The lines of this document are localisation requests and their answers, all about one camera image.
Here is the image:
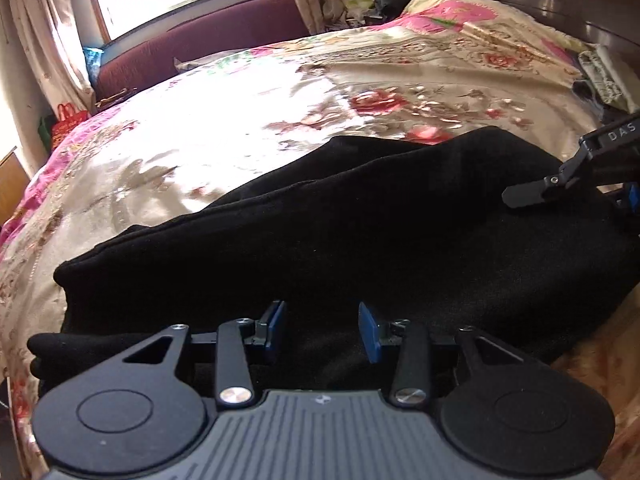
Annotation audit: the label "white floral cloth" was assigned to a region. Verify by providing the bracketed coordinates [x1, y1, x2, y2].
[172, 49, 252, 74]

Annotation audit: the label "black clothes heap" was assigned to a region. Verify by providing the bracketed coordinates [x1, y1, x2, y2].
[372, 0, 422, 27]

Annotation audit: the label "maroon sofa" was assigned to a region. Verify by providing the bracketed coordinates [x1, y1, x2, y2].
[94, 0, 312, 107]

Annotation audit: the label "grey-green folded clothes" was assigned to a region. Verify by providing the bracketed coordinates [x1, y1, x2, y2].
[577, 42, 640, 113]

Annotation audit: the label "brown strap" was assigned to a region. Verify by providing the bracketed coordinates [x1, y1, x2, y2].
[94, 87, 139, 109]

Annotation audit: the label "red shopping bag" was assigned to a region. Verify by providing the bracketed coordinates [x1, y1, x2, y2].
[52, 102, 92, 149]

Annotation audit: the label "white crumpled cloth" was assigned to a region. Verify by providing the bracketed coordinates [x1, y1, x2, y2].
[342, 0, 377, 29]

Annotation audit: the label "wooden cabinet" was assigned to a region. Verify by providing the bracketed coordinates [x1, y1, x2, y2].
[0, 147, 34, 227]

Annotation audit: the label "floral satin bedspread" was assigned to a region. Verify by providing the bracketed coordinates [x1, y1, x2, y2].
[0, 0, 640, 480]

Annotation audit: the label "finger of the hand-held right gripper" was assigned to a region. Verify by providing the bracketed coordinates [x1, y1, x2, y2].
[501, 152, 597, 210]
[602, 185, 640, 235]

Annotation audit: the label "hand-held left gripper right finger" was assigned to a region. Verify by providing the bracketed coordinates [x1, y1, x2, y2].
[358, 301, 527, 407]

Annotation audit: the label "black pants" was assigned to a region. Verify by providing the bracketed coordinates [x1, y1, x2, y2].
[27, 125, 640, 397]

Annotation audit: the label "green bag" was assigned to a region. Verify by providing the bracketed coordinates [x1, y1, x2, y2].
[38, 115, 57, 155]

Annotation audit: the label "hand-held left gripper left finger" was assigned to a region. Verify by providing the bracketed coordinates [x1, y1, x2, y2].
[121, 300, 288, 407]

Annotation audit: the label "blue patterned bag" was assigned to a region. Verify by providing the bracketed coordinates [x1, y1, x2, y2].
[82, 47, 104, 82]

